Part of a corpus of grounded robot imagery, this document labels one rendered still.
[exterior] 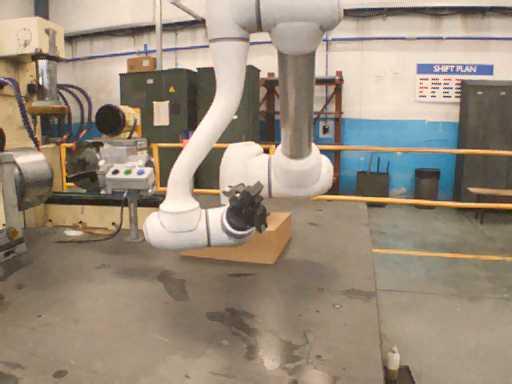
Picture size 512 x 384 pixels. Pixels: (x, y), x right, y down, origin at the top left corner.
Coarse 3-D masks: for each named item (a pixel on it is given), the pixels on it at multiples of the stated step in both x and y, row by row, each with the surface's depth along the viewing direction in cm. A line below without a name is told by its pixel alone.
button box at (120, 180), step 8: (112, 168) 137; (120, 168) 136; (128, 168) 136; (136, 168) 136; (144, 168) 135; (112, 176) 133; (120, 176) 132; (128, 176) 132; (136, 176) 132; (144, 176) 131; (152, 176) 135; (112, 184) 134; (120, 184) 133; (128, 184) 133; (136, 184) 132; (144, 184) 132
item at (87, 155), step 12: (84, 144) 182; (96, 144) 183; (108, 144) 194; (72, 156) 184; (84, 156) 183; (96, 156) 182; (72, 168) 185; (84, 168) 184; (96, 168) 183; (84, 180) 185; (96, 180) 184
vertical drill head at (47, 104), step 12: (36, 60) 151; (48, 60) 152; (36, 72) 152; (48, 72) 153; (36, 84) 154; (48, 84) 154; (36, 96) 155; (48, 96) 154; (36, 108) 150; (48, 108) 151; (60, 108) 155; (36, 120) 157; (60, 120) 162
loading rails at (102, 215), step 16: (64, 192) 172; (80, 192) 171; (48, 208) 160; (64, 208) 158; (80, 208) 157; (96, 208) 156; (112, 208) 155; (144, 208) 154; (48, 224) 157; (64, 224) 160; (80, 224) 155; (96, 224) 158; (112, 224) 154; (128, 224) 156
